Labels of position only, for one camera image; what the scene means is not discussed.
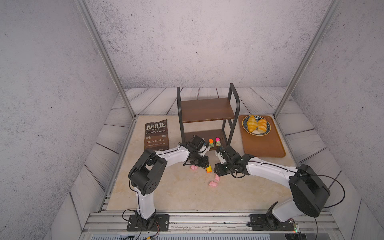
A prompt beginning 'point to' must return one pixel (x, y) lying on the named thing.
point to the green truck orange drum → (211, 143)
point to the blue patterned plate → (255, 132)
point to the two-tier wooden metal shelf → (213, 119)
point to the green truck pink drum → (217, 141)
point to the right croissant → (262, 126)
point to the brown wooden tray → (270, 145)
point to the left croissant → (252, 123)
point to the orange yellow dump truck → (209, 169)
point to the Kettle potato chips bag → (156, 136)
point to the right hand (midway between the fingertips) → (217, 170)
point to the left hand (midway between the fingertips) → (209, 166)
